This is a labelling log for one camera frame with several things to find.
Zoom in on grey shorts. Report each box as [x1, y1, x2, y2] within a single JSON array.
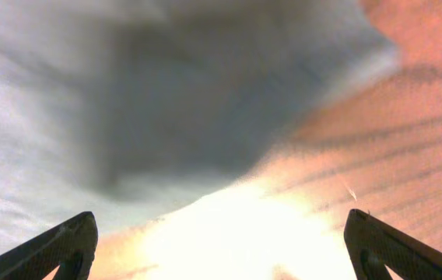
[[0, 0, 400, 254]]

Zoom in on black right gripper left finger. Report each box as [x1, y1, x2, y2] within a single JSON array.
[[0, 212, 98, 280]]

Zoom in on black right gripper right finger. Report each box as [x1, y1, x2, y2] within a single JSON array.
[[343, 208, 442, 280]]

